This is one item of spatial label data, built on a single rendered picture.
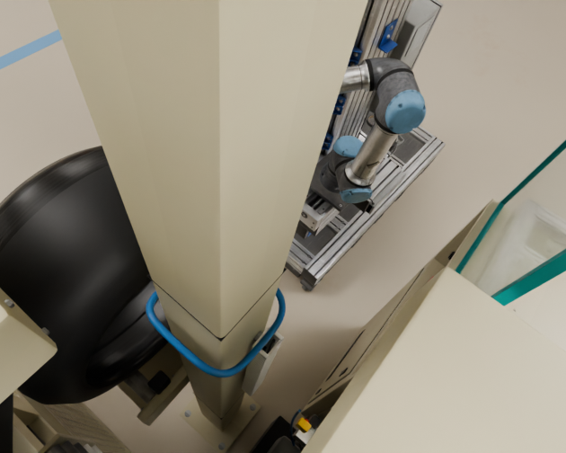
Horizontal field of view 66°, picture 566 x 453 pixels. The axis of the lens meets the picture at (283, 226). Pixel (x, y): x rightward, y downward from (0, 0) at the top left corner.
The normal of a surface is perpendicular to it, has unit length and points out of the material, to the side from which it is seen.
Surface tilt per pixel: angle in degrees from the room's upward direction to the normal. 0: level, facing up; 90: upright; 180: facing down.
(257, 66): 90
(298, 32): 90
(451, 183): 0
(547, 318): 0
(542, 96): 0
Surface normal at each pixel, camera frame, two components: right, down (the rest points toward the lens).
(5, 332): 0.77, 0.60
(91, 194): 0.18, -0.54
